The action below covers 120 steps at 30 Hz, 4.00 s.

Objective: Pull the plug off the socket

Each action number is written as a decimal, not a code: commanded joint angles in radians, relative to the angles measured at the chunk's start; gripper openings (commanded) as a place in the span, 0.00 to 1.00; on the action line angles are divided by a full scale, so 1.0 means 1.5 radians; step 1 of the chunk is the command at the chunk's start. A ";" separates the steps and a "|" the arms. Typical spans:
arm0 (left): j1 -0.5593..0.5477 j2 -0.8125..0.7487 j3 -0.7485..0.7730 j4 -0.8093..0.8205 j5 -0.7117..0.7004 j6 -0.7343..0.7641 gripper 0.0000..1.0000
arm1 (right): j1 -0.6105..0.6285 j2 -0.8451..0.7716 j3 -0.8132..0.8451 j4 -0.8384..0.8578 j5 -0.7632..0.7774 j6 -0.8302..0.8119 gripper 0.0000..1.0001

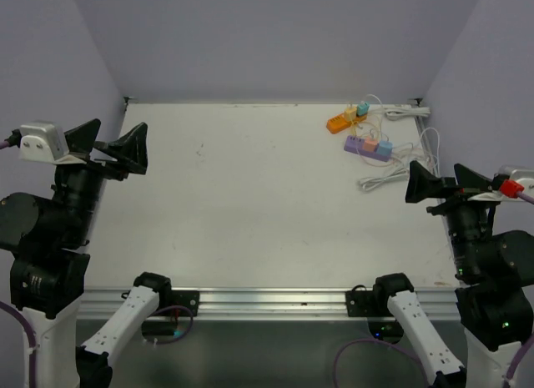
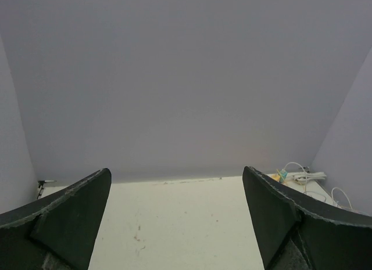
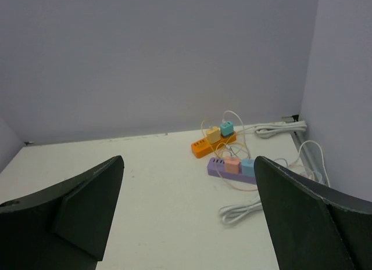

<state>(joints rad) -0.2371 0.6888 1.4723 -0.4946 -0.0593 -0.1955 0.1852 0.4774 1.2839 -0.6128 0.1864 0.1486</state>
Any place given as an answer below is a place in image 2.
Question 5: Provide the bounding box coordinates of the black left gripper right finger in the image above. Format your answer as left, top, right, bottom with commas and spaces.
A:
242, 167, 371, 269

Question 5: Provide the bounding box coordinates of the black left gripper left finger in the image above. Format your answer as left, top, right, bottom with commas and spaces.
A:
1, 168, 112, 269

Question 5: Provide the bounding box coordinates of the white power strip cord bundle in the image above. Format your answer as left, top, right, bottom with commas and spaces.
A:
291, 171, 327, 183

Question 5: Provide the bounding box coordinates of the white usb cable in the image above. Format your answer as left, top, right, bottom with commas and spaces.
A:
283, 161, 370, 215

